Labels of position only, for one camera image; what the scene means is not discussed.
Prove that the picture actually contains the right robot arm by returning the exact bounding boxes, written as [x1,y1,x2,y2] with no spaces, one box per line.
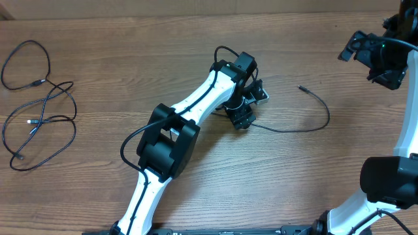
[303,0,417,234]

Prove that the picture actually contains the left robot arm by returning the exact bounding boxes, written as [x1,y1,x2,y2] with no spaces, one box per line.
[110,52,257,234]

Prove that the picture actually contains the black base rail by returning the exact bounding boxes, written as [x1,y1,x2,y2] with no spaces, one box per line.
[81,224,373,235]

